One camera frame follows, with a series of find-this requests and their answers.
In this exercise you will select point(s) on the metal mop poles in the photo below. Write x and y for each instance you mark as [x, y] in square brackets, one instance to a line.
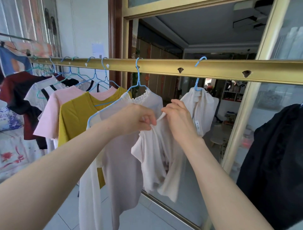
[51, 30]

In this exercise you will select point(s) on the white paper notice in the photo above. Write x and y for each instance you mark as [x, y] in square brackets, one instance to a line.
[97, 49]

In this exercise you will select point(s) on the striped rag mop head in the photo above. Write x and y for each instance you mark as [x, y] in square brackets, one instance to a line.
[42, 70]

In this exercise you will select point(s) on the gold framed glass door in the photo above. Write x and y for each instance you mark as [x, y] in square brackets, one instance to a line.
[272, 35]

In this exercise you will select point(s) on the mustard yellow t-shirt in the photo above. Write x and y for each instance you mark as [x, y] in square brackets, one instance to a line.
[75, 113]

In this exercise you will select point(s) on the grey metal window pole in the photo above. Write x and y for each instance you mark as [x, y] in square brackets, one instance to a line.
[16, 38]

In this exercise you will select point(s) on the white red floral cloth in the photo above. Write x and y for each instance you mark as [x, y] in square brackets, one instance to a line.
[14, 156]

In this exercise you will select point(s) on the window with metal bars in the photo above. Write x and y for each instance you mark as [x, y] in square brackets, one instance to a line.
[23, 16]

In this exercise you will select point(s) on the person's right hand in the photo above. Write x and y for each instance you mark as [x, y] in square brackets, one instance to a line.
[182, 120]

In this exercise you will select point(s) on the person's left hand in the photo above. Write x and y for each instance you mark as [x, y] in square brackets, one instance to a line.
[132, 118]

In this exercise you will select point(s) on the person's left forearm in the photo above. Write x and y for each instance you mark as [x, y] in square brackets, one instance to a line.
[52, 177]

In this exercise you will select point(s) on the person's right forearm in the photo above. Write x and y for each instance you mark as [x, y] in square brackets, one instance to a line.
[227, 189]

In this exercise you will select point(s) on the dark red t-shirt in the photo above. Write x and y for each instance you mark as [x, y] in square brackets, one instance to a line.
[14, 85]

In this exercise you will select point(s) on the white lace blouse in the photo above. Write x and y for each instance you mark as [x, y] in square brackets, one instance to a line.
[34, 92]

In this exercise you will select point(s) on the black t-shirt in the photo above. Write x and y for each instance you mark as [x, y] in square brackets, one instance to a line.
[23, 104]

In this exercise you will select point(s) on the brown door frame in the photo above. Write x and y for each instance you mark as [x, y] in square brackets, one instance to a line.
[113, 35]

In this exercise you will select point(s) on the pale pink blouse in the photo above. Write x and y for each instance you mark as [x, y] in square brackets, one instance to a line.
[156, 151]

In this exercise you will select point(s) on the pink t-shirt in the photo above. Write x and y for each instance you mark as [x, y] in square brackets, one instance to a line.
[49, 113]

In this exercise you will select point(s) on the black sheer blouse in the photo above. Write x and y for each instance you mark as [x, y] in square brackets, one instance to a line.
[272, 165]

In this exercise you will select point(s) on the small white stool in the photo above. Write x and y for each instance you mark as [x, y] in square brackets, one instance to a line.
[219, 137]

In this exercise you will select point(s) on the blue fabric cover white trim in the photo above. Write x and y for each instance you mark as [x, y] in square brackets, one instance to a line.
[14, 59]

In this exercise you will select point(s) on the sheer white lace-collar shirt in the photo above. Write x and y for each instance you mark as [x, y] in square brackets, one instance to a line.
[123, 165]

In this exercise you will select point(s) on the ceiling lamp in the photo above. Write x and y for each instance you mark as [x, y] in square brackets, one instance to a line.
[251, 14]

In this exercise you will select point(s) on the orange patterned hanging sheet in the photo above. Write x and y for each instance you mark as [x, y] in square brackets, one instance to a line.
[40, 48]

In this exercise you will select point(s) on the indoor wall shelf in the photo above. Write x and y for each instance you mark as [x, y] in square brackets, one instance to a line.
[233, 93]

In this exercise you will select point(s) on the gold clothes rail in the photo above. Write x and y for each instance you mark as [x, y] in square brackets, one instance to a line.
[213, 68]

